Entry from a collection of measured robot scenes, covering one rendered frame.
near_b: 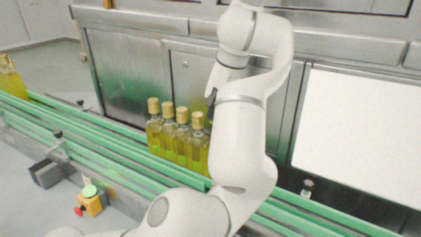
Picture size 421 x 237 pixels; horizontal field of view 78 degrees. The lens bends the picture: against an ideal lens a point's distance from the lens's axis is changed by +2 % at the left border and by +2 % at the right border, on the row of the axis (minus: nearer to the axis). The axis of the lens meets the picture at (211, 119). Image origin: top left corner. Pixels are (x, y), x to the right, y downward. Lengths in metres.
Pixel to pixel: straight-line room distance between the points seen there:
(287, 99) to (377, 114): 0.21
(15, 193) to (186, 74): 0.84
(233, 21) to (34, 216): 0.98
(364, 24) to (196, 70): 0.47
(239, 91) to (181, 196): 0.18
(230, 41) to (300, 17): 0.26
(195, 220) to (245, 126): 0.15
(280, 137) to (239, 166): 0.46
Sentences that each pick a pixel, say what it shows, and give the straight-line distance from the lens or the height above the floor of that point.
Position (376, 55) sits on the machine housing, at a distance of 0.69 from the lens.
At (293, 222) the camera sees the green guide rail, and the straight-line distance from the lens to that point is 0.76.
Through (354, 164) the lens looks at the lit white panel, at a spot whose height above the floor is 1.07.
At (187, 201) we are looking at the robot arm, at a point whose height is 1.25.
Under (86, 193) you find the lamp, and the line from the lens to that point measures 1.03.
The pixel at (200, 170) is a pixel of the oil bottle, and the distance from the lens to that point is 0.82.
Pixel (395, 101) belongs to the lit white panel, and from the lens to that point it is 0.71.
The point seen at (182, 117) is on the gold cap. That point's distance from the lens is 0.77.
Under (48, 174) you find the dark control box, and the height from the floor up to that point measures 0.82.
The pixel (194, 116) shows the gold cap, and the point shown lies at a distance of 0.73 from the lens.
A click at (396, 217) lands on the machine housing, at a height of 0.91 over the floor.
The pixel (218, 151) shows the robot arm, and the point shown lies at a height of 1.30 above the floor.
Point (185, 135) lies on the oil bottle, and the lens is 0.79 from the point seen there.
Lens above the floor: 1.52
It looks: 30 degrees down
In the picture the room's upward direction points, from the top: straight up
